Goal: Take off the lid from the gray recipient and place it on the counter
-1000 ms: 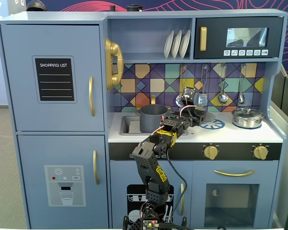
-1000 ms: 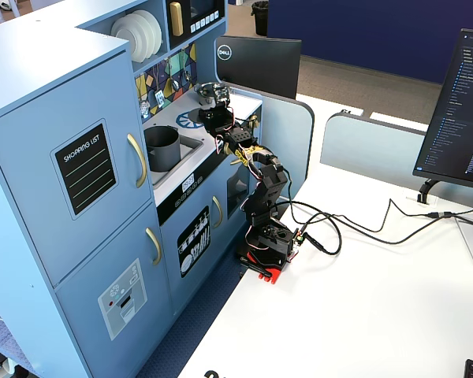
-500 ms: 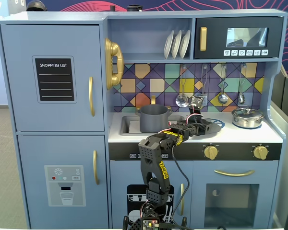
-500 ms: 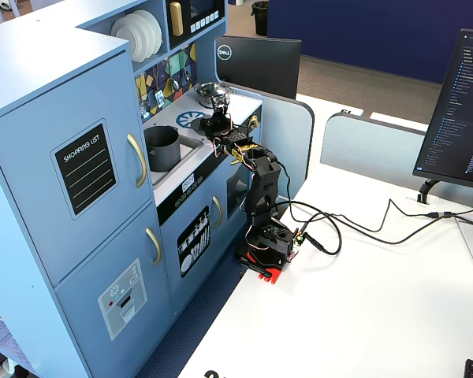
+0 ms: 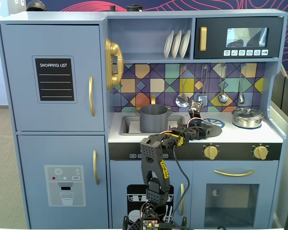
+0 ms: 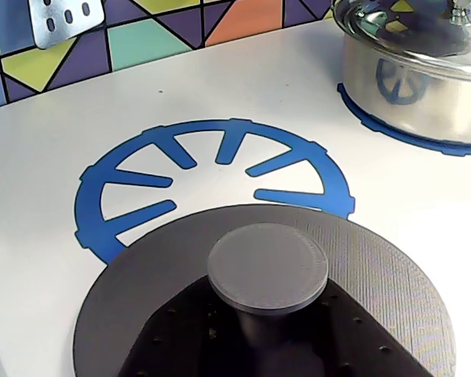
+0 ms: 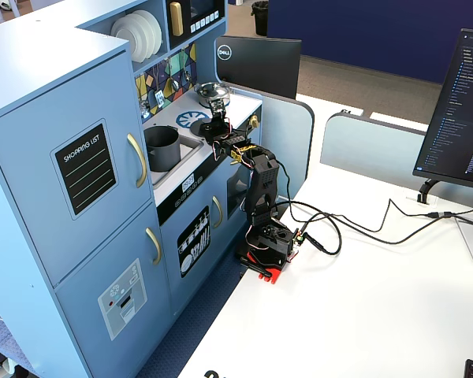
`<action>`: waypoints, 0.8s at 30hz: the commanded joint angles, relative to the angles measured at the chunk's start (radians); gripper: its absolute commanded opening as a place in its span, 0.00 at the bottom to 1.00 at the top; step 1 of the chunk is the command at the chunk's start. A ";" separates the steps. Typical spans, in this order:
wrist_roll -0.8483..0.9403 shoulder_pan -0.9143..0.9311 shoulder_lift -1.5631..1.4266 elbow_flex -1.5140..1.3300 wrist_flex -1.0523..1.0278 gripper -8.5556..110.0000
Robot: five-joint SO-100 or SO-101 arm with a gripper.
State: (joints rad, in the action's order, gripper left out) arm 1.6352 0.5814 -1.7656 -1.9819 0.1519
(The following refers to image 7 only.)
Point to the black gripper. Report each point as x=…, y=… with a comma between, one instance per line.
x=211, y=128

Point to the dark gray pot lid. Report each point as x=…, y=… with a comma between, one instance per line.
x=200, y=128

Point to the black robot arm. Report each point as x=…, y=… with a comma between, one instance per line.
x=266, y=177

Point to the red robot base clamp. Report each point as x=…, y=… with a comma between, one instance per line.
x=274, y=273

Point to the silver glass pot lid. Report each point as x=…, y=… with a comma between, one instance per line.
x=209, y=90

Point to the silver toy pot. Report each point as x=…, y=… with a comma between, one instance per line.
x=205, y=98

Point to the gold stove knob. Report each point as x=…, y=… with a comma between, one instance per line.
x=254, y=121

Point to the dark gray toy pot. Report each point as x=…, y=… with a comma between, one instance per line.
x=163, y=151

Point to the silver toy ladle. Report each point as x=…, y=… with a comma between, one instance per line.
x=175, y=84

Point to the silver toy spoon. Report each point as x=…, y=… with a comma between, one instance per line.
x=187, y=75

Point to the silver toy spatula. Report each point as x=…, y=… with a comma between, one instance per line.
x=159, y=98

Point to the light blue desk divider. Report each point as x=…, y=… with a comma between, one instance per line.
x=370, y=149
x=287, y=145

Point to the silver toy skimmer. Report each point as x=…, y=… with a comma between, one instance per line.
x=144, y=107

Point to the black Dell monitor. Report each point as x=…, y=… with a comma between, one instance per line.
x=260, y=67

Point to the white toy plate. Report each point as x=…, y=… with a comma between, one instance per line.
x=128, y=37
x=146, y=29
x=156, y=27

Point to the black toy microwave door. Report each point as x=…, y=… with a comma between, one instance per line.
x=205, y=10

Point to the black trash can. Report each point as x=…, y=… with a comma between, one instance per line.
x=260, y=17

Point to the blue wooden toy kitchen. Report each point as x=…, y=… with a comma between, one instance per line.
x=43, y=98

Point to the dark blue partition panel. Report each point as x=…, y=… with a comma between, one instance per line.
x=378, y=35

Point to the black monitor showing code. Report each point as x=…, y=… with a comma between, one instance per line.
x=457, y=118

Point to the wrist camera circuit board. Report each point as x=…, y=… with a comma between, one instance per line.
x=217, y=105

